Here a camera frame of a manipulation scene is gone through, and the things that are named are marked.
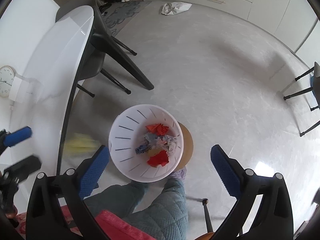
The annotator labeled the white plastic bag on floor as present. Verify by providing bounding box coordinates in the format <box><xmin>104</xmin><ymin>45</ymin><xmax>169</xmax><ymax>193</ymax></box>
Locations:
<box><xmin>160</xmin><ymin>2</ymin><xmax>192</xmax><ymax>15</ymax></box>

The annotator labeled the grey chair with black legs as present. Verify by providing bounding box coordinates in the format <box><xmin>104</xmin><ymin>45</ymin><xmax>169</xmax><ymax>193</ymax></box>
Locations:
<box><xmin>55</xmin><ymin>5</ymin><xmax>138</xmax><ymax>98</ymax></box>

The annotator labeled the grey-white plastic bag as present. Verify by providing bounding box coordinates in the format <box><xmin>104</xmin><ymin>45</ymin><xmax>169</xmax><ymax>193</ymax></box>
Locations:
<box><xmin>162</xmin><ymin>134</ymin><xmax>178</xmax><ymax>155</ymax></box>

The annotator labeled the person's leg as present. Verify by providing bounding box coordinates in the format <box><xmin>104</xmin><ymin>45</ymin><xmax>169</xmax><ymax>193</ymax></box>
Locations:
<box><xmin>130</xmin><ymin>177</ymin><xmax>188</xmax><ymax>240</ymax></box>
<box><xmin>84</xmin><ymin>181</ymin><xmax>145</xmax><ymax>218</ymax></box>

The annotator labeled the red fluffy cushion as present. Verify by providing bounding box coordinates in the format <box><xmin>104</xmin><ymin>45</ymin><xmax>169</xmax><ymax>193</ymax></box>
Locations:
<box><xmin>95</xmin><ymin>209</ymin><xmax>148</xmax><ymax>240</ymax></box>

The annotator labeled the black table leg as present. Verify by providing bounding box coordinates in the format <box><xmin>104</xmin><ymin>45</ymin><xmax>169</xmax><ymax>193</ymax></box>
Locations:
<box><xmin>91</xmin><ymin>6</ymin><xmax>154</xmax><ymax>90</ymax></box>

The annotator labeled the white paper box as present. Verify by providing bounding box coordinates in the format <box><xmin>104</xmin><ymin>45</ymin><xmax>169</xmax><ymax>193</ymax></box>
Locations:
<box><xmin>10</xmin><ymin>74</ymin><xmax>33</xmax><ymax>102</ymax></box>

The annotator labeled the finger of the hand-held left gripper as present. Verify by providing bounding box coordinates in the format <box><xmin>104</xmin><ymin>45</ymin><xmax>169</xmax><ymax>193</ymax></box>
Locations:
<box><xmin>0</xmin><ymin>127</ymin><xmax>32</xmax><ymax>153</ymax></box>
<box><xmin>4</xmin><ymin>155</ymin><xmax>42</xmax><ymax>180</ymax></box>

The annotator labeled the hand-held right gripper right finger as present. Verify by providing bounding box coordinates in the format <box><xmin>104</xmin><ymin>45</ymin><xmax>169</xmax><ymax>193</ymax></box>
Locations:
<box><xmin>210</xmin><ymin>144</ymin><xmax>294</xmax><ymax>240</ymax></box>

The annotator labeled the red packet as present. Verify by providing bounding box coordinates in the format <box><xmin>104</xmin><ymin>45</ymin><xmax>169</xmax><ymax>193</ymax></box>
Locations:
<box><xmin>147</xmin><ymin>150</ymin><xmax>169</xmax><ymax>167</ymax></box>

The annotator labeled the round wooden stool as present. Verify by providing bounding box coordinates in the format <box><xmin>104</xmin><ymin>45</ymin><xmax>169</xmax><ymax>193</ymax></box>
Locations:
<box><xmin>172</xmin><ymin>122</ymin><xmax>193</xmax><ymax>173</ymax></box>

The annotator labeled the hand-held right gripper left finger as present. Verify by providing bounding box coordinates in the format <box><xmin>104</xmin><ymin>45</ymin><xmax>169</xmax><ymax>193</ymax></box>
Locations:
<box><xmin>26</xmin><ymin>145</ymin><xmax>110</xmax><ymax>240</ymax></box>

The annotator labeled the yellow packet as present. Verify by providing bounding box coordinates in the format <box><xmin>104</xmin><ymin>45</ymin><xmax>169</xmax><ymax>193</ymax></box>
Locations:
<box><xmin>65</xmin><ymin>133</ymin><xmax>99</xmax><ymax>157</ymax></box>

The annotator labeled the black metal chair leg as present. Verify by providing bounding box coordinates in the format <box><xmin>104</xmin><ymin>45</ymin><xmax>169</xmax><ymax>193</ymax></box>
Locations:
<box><xmin>202</xmin><ymin>198</ymin><xmax>214</xmax><ymax>233</ymax></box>

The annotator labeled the white slotted plastic bin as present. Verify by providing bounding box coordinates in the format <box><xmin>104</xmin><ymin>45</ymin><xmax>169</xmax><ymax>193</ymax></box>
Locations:
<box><xmin>108</xmin><ymin>104</ymin><xmax>184</xmax><ymax>182</ymax></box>

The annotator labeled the red patterned cloth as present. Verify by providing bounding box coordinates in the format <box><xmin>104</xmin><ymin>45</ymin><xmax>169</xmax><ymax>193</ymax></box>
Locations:
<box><xmin>15</xmin><ymin>204</ymin><xmax>83</xmax><ymax>240</ymax></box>

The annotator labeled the chair with thin black legs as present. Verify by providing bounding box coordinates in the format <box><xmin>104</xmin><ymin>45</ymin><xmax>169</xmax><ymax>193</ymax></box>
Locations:
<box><xmin>284</xmin><ymin>61</ymin><xmax>320</xmax><ymax>137</ymax></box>

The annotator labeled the blue packet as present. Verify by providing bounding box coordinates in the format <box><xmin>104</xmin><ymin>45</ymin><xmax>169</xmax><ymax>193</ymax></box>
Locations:
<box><xmin>135</xmin><ymin>144</ymin><xmax>150</xmax><ymax>155</ymax></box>

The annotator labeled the grey patterned rug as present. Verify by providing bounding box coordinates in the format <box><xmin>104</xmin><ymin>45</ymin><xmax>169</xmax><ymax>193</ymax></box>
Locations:
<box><xmin>101</xmin><ymin>1</ymin><xmax>152</xmax><ymax>39</ymax></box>

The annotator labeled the round white wall clock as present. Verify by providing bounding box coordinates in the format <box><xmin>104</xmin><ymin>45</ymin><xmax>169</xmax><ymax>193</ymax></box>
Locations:
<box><xmin>0</xmin><ymin>65</ymin><xmax>13</xmax><ymax>98</ymax></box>

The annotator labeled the person's left leg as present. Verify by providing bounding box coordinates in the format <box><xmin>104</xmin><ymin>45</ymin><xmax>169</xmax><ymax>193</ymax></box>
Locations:
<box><xmin>84</xmin><ymin>181</ymin><xmax>145</xmax><ymax>218</ymax></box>

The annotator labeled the person's right leg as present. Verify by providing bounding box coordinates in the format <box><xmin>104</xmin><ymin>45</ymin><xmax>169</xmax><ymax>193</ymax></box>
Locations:
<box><xmin>130</xmin><ymin>177</ymin><xmax>188</xmax><ymax>240</ymax></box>

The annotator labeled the purple slipper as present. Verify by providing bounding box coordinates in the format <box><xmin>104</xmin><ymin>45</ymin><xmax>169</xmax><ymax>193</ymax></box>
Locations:
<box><xmin>168</xmin><ymin>166</ymin><xmax>188</xmax><ymax>182</ymax></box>

